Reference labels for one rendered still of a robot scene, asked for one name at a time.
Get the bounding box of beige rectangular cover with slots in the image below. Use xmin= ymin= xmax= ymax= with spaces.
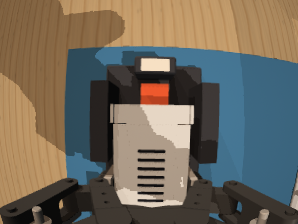
xmin=110 ymin=104 xmax=194 ymax=207

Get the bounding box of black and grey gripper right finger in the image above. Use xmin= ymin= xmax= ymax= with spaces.
xmin=174 ymin=167 xmax=298 ymax=224

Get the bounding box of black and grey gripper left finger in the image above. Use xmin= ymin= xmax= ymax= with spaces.
xmin=0 ymin=165 xmax=132 ymax=224

